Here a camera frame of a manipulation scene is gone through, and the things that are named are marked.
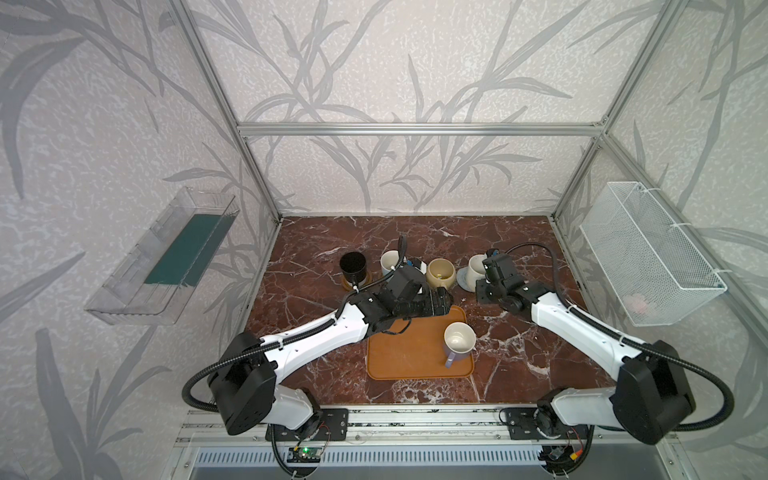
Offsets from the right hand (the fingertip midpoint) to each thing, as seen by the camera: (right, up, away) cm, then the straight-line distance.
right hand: (483, 277), depth 88 cm
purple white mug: (-7, -18, -1) cm, 20 cm away
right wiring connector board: (+16, -43, -14) cm, 48 cm away
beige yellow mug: (-11, 0, +11) cm, 16 cm away
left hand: (-13, -3, -11) cm, 17 cm away
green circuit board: (-48, -41, -17) cm, 65 cm away
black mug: (-39, +3, +3) cm, 39 cm away
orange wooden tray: (-20, -21, -2) cm, 29 cm away
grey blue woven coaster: (-4, -1, +4) cm, 6 cm away
